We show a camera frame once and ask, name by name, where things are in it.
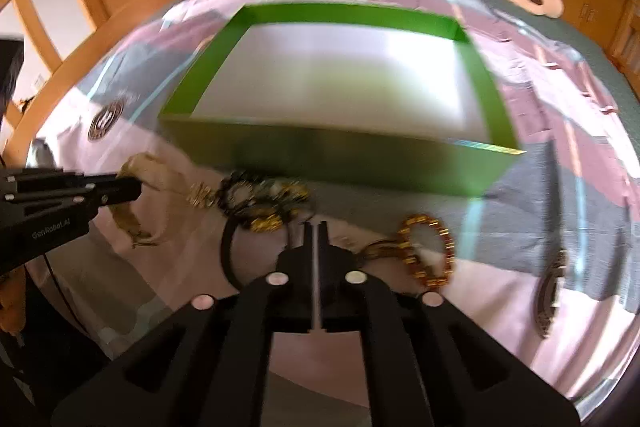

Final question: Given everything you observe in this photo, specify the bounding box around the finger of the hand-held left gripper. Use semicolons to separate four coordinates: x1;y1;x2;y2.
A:
0;171;143;219

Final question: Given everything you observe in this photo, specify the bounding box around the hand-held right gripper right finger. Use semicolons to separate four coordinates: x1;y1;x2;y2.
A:
319;221;582;427

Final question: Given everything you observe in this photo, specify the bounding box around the metal wristwatch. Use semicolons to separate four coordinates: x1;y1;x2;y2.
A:
534;248;570;340

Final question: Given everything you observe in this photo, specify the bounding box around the green cardboard box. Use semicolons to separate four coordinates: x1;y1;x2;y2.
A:
159;3;527;200

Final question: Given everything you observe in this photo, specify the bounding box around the dark bead bracelet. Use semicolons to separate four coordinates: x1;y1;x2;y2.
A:
216;171;313;235

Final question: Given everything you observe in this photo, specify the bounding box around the plaid bed blanket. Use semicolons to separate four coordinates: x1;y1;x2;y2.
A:
20;0;636;413

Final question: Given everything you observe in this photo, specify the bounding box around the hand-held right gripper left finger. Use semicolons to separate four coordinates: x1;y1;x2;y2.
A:
50;222;317;427

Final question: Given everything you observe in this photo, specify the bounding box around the black cable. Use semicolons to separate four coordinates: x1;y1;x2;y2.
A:
42;251;108;358

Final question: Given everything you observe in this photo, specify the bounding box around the black bangle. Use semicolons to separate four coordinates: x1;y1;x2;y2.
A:
219;216;306;295

